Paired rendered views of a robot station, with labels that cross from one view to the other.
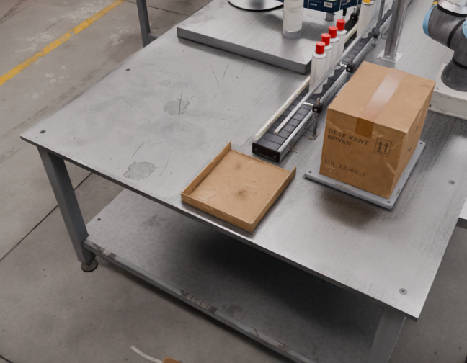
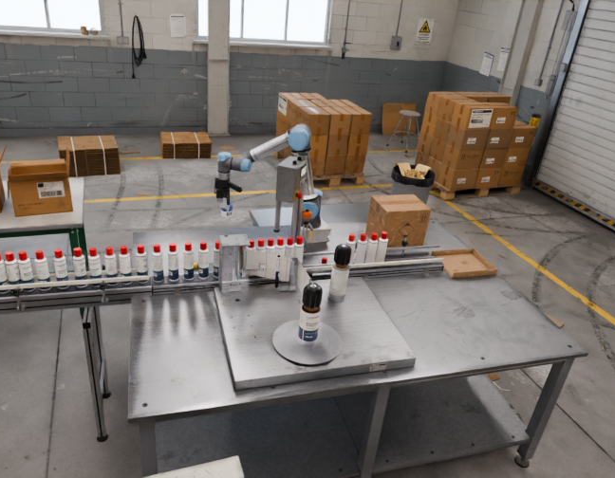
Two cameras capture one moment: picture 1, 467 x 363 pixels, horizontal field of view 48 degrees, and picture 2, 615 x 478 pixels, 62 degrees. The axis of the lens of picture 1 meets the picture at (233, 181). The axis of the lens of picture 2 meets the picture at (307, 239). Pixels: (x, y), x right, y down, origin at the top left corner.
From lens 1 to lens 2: 408 cm
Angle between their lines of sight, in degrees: 100
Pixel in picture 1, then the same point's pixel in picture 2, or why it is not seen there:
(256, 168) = (447, 266)
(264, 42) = (364, 303)
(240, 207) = (470, 260)
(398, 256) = not seen: hidden behind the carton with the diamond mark
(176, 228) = (456, 394)
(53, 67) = not seen: outside the picture
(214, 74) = (418, 317)
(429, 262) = not seen: hidden behind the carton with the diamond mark
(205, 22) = (387, 345)
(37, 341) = (570, 437)
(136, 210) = (479, 424)
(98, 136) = (529, 322)
